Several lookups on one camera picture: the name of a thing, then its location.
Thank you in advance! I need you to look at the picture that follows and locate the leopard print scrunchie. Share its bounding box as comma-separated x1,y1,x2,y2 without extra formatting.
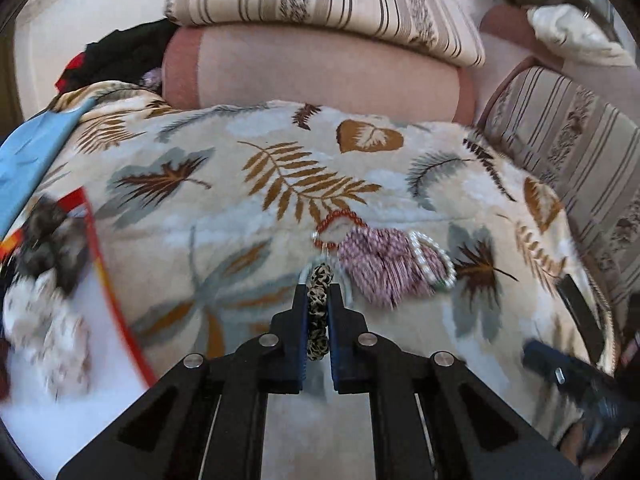
305,262,334,362

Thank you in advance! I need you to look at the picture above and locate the red and white box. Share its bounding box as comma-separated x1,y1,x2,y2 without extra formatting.
0,187,159,467

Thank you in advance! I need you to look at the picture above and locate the red bead bracelet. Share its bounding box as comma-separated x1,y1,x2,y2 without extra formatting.
312,209,372,252

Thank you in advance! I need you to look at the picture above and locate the white crumpled cloth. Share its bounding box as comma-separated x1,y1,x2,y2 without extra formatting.
529,4,633,68

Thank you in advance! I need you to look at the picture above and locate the dark grey satin scrunchie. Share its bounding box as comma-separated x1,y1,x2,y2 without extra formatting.
17,194,92,294

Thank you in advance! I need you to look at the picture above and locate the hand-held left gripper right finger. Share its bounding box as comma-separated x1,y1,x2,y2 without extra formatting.
329,284,584,480

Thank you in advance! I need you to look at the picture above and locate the pink plaid scrunchie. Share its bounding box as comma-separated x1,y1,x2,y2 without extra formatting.
339,226,451,309

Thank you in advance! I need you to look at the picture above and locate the leaf print blanket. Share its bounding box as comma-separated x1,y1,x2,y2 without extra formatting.
0,80,622,480

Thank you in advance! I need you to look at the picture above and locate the pearl bracelet with green bead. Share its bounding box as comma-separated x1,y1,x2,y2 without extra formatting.
409,229,458,291

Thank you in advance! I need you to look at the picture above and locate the white dotted scrunchie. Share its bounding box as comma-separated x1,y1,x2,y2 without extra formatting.
4,274,94,397

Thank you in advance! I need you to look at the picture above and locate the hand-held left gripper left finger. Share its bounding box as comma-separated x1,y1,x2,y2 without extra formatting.
56,284,307,480

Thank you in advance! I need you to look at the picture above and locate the black clothing pile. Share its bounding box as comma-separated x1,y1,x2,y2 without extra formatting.
54,19,179,97

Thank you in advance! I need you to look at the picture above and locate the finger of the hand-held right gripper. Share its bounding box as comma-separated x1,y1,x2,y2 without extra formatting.
556,273,607,362
521,338,569,387

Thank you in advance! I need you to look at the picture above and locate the light blue cloth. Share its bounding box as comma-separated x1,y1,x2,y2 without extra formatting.
0,99,97,242

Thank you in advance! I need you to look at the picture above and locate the pink sofa backrest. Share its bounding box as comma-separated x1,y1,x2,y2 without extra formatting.
477,4,640,112

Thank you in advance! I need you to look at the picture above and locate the pink bolster cushion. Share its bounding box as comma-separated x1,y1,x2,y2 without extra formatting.
160,24,479,126

